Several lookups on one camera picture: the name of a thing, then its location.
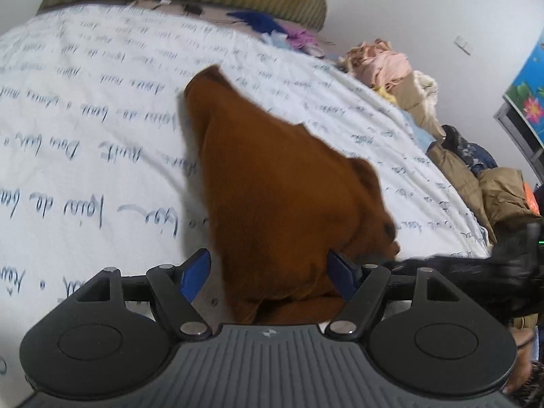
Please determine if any pink clothes pile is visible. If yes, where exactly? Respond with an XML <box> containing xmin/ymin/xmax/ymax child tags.
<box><xmin>342</xmin><ymin>39</ymin><xmax>413</xmax><ymax>91</ymax></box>

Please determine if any purple garment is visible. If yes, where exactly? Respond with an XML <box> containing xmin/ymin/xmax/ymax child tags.
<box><xmin>287</xmin><ymin>29</ymin><xmax>319</xmax><ymax>52</ymax></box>

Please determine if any brown knit sweater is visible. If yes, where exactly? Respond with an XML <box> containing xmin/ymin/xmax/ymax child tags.
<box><xmin>184</xmin><ymin>66</ymin><xmax>399</xmax><ymax>324</ymax></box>

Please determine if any cream quilted jacket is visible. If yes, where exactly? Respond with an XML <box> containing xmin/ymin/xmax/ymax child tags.
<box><xmin>392</xmin><ymin>70</ymin><xmax>446</xmax><ymax>143</ymax></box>

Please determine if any white script-print bedsheet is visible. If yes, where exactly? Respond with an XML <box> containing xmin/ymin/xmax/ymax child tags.
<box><xmin>0</xmin><ymin>3</ymin><xmax>494</xmax><ymax>405</ymax></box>

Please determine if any dark floral garment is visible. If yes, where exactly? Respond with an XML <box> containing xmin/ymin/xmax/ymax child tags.
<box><xmin>443</xmin><ymin>124</ymin><xmax>498</xmax><ymax>176</ymax></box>

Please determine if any black charger with cable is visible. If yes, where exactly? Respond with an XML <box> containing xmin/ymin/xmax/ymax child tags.
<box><xmin>152</xmin><ymin>1</ymin><xmax>205</xmax><ymax>16</ymax></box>

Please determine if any lotus flower picture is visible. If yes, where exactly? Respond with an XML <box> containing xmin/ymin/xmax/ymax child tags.
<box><xmin>504</xmin><ymin>33</ymin><xmax>544</xmax><ymax>143</ymax></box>

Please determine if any tan padded jacket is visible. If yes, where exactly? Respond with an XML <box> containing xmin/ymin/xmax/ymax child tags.
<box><xmin>427</xmin><ymin>143</ymin><xmax>543</xmax><ymax>244</ymax></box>

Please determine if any blue garment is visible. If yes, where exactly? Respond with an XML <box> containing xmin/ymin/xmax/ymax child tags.
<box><xmin>227</xmin><ymin>10</ymin><xmax>287</xmax><ymax>34</ymax></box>

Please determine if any white wall switch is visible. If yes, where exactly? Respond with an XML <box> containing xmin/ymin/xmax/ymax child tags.
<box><xmin>454</xmin><ymin>35</ymin><xmax>473</xmax><ymax>55</ymax></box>

